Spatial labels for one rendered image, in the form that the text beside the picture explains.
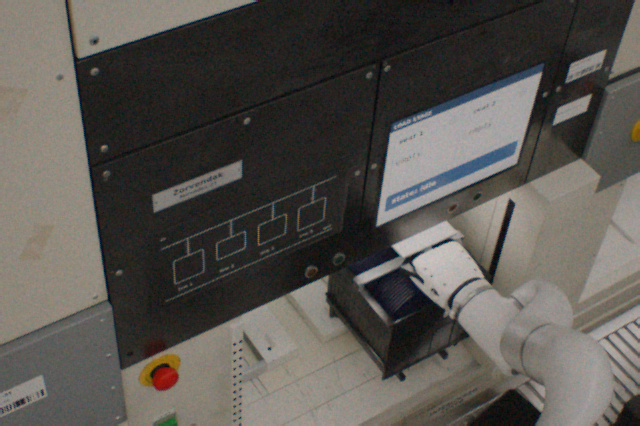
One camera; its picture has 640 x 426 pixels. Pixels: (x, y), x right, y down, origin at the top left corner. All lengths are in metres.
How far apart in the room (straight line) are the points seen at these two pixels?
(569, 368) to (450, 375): 0.81
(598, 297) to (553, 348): 1.01
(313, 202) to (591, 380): 0.44
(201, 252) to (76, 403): 0.28
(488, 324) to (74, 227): 0.77
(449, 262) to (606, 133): 0.35
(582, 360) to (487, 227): 0.63
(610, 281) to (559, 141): 0.70
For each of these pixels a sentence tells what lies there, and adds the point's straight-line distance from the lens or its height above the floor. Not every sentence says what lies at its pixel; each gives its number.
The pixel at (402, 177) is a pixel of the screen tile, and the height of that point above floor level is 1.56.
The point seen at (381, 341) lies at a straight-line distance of 1.90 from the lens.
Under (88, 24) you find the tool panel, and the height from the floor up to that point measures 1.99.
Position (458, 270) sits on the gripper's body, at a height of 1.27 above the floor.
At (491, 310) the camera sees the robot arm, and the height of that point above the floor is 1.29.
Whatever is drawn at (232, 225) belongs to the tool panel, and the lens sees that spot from 1.37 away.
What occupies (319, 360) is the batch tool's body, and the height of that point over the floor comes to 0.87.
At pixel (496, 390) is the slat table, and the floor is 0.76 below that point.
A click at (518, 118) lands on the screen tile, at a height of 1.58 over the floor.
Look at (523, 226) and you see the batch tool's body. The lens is 1.85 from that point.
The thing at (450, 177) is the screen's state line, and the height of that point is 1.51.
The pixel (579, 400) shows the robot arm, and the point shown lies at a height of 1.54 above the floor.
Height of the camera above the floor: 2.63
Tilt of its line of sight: 48 degrees down
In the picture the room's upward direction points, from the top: 5 degrees clockwise
